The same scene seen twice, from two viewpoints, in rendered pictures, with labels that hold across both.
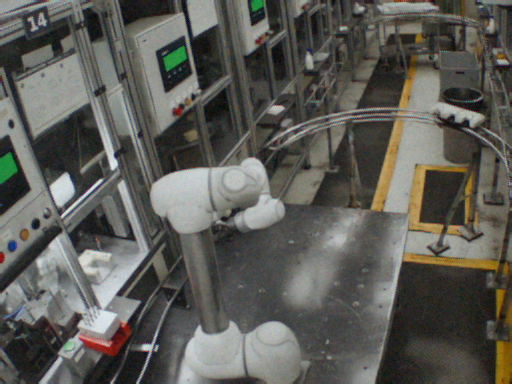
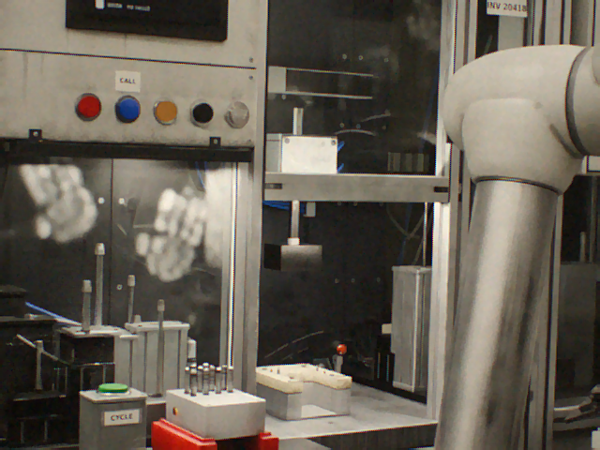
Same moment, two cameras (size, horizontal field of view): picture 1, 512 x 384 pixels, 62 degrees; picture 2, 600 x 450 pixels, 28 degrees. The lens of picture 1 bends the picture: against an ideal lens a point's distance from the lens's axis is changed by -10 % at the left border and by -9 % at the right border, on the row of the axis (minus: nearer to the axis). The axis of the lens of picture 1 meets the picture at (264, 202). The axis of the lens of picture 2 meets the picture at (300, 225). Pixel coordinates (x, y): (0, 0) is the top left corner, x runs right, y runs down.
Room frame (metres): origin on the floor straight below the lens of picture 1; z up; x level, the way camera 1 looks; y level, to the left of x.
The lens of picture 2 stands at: (-0.18, -0.35, 1.35)
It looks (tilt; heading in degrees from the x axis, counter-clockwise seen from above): 3 degrees down; 33
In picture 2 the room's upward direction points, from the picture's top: 2 degrees clockwise
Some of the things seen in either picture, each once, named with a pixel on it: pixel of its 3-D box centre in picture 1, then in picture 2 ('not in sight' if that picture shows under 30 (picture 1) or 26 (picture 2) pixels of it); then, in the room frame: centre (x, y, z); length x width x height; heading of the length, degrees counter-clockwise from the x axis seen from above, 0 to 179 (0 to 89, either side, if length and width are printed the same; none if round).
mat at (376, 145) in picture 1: (388, 87); not in sight; (5.52, -1.82, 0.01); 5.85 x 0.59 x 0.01; 154
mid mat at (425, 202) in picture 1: (443, 196); not in sight; (2.97, -1.44, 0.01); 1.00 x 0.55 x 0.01; 154
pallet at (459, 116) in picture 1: (455, 117); not in sight; (2.66, -1.35, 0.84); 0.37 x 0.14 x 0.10; 32
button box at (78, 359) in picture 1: (74, 357); (110, 431); (1.05, 0.74, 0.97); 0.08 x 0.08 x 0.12; 64
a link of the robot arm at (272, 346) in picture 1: (273, 351); not in sight; (1.07, 0.05, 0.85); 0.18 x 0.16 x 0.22; 83
